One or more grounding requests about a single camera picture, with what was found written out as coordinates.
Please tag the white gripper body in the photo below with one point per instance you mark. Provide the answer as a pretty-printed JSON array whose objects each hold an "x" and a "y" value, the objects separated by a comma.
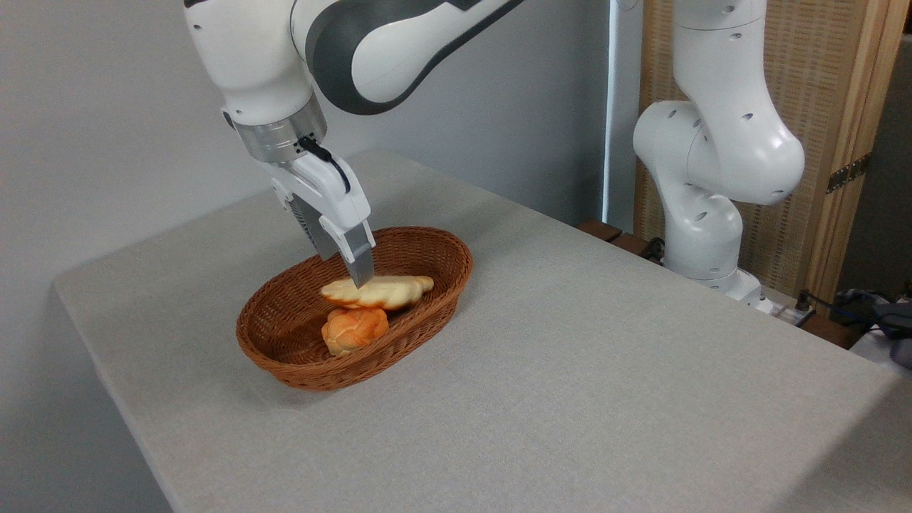
[{"x": 335, "y": 196}]

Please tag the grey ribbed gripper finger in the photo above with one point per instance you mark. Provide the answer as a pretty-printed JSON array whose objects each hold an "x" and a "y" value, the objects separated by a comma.
[
  {"x": 360, "y": 260},
  {"x": 317, "y": 231}
]

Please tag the long pale braided bread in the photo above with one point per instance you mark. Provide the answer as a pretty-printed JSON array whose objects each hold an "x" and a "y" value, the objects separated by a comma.
[{"x": 392, "y": 291}]

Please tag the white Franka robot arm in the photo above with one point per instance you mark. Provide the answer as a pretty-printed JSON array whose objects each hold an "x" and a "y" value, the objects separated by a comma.
[{"x": 719, "y": 142}]

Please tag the brown oval wicker basket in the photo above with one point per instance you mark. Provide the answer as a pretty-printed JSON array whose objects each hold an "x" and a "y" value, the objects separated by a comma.
[{"x": 427, "y": 263}]

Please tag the round orange braided bread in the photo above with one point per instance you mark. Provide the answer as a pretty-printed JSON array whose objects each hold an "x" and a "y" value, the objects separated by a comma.
[{"x": 353, "y": 331}]

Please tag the grey tablecloth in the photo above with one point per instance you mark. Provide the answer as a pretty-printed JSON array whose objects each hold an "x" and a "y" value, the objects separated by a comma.
[{"x": 605, "y": 356}]

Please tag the dark metal screen hinge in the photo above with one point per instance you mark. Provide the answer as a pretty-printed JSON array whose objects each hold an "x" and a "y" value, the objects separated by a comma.
[{"x": 848, "y": 173}]

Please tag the wooden woven folding screen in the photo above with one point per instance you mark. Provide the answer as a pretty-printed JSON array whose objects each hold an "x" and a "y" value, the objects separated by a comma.
[{"x": 833, "y": 71}]

